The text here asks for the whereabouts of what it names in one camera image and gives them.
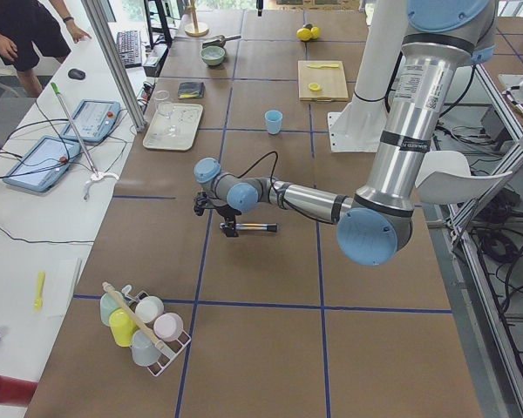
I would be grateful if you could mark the yellow lemon upper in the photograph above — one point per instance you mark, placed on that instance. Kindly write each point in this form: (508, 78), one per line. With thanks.
(315, 32)

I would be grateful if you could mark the yellow upturned cup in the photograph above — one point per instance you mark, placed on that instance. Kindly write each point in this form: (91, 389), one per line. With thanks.
(122, 327)

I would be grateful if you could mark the silver rod green tip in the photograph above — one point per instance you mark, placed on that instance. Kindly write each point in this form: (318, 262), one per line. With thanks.
(96, 175)

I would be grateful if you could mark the black keyboard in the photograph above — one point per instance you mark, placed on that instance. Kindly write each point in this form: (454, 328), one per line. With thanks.
(129, 48)

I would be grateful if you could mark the grey upturned cup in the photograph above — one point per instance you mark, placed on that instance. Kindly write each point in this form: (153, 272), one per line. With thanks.
(144, 353)

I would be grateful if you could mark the white upturned cup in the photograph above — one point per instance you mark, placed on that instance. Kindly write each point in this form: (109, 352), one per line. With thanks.
(149, 309)

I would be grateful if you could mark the steel muddler black tip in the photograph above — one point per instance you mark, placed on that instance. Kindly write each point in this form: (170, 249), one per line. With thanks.
(257, 227)

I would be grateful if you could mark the aluminium frame post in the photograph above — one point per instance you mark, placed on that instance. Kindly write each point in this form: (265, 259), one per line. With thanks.
(98, 20)

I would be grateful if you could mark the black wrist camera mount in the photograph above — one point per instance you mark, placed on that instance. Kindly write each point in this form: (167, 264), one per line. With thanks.
(203, 202)

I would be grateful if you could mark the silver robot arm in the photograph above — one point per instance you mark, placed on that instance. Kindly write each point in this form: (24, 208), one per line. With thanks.
(376, 222)

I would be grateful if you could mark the green bowl of ice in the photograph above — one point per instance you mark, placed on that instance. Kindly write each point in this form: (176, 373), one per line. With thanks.
(213, 55)

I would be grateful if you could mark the yellow plastic spoon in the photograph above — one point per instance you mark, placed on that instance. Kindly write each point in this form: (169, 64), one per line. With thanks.
(38, 299)

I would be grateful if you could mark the black computer mouse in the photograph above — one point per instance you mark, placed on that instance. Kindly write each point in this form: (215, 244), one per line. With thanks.
(76, 74)

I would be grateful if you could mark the person in black shirt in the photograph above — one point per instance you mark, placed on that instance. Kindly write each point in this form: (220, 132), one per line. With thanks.
(27, 31)

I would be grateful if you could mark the yellow plastic knife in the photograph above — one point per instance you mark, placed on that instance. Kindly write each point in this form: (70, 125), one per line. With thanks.
(323, 66)

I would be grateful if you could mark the grey folded cloth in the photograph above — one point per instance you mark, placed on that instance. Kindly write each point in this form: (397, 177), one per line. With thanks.
(191, 90)

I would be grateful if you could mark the blue teach pendant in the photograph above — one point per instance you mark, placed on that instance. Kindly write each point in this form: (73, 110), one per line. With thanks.
(95, 119)
(43, 165)

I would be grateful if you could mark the clear wine glass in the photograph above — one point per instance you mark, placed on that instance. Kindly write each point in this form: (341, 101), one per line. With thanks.
(165, 108)

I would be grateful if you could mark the steel ice scoop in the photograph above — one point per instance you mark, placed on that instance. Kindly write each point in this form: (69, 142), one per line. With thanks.
(219, 40)

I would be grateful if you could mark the far blue teach pendant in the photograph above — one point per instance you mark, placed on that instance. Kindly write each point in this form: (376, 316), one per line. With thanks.
(95, 119)

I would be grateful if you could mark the white wire cup rack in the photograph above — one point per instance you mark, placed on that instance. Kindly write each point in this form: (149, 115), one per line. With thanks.
(172, 349)

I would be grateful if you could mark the light blue plastic cup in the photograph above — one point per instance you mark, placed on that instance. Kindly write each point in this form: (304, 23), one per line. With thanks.
(273, 121)

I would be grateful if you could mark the pink upturned cup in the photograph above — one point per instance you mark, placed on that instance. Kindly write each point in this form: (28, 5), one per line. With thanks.
(168, 326)

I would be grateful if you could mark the near blue teach pendant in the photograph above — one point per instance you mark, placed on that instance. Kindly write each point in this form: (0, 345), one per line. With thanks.
(43, 165)

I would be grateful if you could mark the bamboo cutting board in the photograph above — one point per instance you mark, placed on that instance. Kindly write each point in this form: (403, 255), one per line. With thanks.
(332, 81)

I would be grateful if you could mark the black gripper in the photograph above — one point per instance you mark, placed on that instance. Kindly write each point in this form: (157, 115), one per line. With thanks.
(229, 217)

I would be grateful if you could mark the wooden cup tree stand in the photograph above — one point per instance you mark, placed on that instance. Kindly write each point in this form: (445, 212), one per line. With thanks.
(195, 28)

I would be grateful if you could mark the green upturned cup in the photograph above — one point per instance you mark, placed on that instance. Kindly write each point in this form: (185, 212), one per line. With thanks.
(107, 305)

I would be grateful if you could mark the yellow lemon lower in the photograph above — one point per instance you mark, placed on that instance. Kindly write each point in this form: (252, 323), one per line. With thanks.
(304, 34)

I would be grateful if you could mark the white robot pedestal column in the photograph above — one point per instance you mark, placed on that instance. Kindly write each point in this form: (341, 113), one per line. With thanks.
(359, 126)

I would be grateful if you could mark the cream bear serving tray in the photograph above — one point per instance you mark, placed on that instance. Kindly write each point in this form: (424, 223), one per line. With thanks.
(187, 119)

